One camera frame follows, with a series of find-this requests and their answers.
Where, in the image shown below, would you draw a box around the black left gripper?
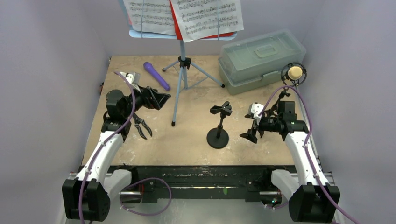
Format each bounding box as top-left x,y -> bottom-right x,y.
121,84 -> 170,118

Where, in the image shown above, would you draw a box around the black round-base microphone stand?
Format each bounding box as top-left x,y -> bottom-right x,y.
206,101 -> 232,149

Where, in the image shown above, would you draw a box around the purple toy microphone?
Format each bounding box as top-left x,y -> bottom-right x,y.
143,62 -> 170,91

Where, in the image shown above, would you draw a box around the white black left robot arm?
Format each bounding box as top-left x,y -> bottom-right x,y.
62,86 -> 171,222

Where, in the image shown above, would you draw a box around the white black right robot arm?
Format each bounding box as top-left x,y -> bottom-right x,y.
240,100 -> 340,223

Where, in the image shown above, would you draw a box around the black pliers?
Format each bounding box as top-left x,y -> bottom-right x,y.
133,113 -> 153,140

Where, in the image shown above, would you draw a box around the light blue music stand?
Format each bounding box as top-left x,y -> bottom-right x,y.
117,0 -> 238,127

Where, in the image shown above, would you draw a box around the black tripod microphone stand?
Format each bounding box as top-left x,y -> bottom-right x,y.
265,87 -> 291,117

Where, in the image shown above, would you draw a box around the translucent green storage box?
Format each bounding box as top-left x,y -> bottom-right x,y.
218,29 -> 306,95

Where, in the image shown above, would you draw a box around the red folder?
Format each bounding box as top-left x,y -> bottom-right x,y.
169,0 -> 237,41

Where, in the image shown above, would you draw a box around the left sheet music page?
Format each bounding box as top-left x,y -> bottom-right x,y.
122,0 -> 176,35

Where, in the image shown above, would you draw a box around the sheet music page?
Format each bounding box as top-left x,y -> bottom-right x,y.
171,0 -> 244,42
122,0 -> 176,35

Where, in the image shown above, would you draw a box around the right sheet music page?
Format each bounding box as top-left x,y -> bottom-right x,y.
171,0 -> 244,42

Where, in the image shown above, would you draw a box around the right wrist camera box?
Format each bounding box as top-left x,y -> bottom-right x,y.
248,103 -> 264,125

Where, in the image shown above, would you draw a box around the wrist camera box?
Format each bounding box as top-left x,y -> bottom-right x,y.
248,103 -> 264,125
120,71 -> 141,84

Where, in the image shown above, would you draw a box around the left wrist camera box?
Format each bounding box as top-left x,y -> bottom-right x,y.
120,71 -> 141,84

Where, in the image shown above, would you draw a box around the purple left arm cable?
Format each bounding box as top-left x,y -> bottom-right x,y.
77,71 -> 137,224

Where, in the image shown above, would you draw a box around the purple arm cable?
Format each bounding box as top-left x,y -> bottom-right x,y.
258,85 -> 362,224
77,71 -> 137,224

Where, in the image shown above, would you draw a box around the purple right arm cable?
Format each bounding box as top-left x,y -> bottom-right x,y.
258,85 -> 362,224

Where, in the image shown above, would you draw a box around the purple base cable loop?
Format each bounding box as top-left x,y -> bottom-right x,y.
119,177 -> 173,217

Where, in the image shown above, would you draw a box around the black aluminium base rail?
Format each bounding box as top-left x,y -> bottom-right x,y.
107,165 -> 297,202

